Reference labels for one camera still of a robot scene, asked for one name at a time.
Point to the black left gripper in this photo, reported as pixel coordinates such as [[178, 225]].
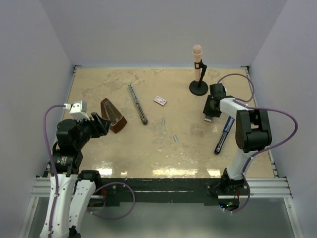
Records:
[[100, 126]]

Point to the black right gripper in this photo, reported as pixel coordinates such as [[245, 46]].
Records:
[[207, 110]]

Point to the blue stapler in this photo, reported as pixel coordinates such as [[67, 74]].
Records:
[[227, 128]]

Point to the grey stapler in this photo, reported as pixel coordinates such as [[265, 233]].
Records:
[[136, 102]]

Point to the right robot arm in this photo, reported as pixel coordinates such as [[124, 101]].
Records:
[[252, 132]]

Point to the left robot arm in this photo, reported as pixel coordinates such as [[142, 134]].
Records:
[[71, 190]]

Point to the brown wooden metronome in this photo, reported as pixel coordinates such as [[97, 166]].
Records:
[[111, 113]]

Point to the beige microphone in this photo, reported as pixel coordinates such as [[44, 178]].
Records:
[[197, 53]]

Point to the red white staple box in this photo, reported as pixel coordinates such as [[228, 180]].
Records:
[[159, 100]]

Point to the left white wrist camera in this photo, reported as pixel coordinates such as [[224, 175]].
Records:
[[78, 110]]

